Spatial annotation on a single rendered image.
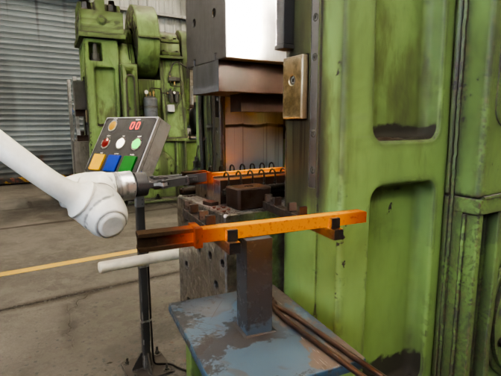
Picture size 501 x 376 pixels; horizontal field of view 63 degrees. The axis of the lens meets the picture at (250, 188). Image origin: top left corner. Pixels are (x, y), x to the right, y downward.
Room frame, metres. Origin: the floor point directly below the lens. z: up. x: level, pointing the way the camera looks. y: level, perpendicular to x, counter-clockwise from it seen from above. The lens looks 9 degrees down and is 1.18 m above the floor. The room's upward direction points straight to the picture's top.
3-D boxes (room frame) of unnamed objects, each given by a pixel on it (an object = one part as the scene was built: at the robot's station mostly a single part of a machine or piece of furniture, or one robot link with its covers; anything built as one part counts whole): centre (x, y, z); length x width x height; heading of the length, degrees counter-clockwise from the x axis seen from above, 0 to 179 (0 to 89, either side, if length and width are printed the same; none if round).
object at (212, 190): (1.48, -0.03, 0.96); 0.42 x 0.20 x 0.09; 121
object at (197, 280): (1.44, -0.07, 0.69); 0.56 x 0.38 x 0.45; 121
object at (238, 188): (1.25, 0.01, 0.95); 0.12 x 0.08 x 0.06; 121
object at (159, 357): (1.81, 0.51, 0.05); 0.22 x 0.22 x 0.09; 31
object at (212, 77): (1.48, -0.03, 1.32); 0.42 x 0.20 x 0.10; 121
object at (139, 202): (1.81, 0.50, 0.54); 0.04 x 0.04 x 1.08; 31
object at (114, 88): (6.43, 1.62, 1.45); 2.18 x 1.23 x 2.89; 123
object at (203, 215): (0.85, -0.01, 0.99); 0.23 x 0.06 x 0.02; 113
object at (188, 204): (0.96, 0.04, 0.99); 0.23 x 0.06 x 0.02; 113
